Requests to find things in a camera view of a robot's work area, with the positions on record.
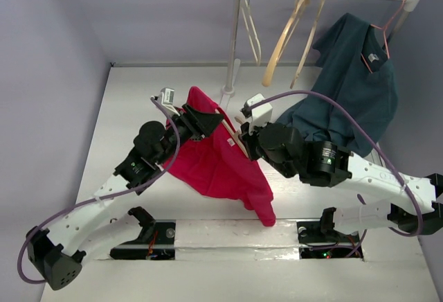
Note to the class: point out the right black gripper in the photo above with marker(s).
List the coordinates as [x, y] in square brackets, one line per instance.
[249, 143]

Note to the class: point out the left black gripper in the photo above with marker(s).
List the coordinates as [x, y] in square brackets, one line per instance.
[205, 123]

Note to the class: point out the beige looped wooden hanger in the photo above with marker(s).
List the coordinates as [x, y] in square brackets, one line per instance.
[234, 137]

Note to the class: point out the red t shirt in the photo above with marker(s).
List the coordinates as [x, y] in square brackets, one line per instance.
[217, 166]

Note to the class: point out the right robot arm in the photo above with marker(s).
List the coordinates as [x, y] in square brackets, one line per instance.
[408, 203]

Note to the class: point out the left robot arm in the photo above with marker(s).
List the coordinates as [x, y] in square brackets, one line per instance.
[61, 245]

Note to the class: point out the thin beige plastic hanger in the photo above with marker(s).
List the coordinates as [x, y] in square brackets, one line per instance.
[253, 38]

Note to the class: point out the dark teal t shirt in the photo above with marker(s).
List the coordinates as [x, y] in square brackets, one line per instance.
[356, 74]

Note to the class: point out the wide beige wooden hanger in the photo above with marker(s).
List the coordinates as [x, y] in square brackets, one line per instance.
[297, 13]

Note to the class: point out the slim beige wooden hanger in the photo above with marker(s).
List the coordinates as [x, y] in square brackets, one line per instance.
[308, 45]

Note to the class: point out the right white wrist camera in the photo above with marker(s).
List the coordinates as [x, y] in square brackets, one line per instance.
[260, 115]

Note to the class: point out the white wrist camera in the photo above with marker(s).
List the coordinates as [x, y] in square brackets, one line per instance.
[165, 99]
[260, 115]

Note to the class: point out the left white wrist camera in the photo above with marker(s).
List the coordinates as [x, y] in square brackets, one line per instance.
[165, 99]

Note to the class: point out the pink wire hanger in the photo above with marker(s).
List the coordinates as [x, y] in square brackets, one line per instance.
[385, 28]

